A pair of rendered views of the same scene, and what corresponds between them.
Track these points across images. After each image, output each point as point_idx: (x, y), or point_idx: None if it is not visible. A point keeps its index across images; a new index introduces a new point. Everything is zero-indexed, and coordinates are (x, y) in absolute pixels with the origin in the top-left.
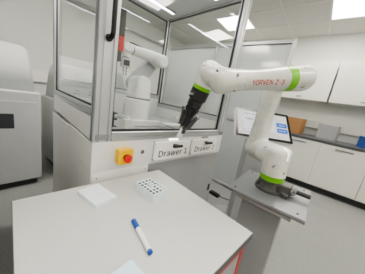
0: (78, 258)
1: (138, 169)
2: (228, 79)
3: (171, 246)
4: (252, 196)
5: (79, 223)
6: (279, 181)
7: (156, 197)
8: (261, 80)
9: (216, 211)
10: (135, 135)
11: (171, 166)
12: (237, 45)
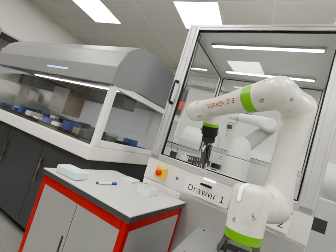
0: (91, 175)
1: (171, 193)
2: (189, 107)
3: (103, 189)
4: (193, 234)
5: (109, 177)
6: (230, 233)
7: (139, 188)
8: (214, 103)
9: (146, 210)
10: (175, 162)
11: (204, 211)
12: (331, 86)
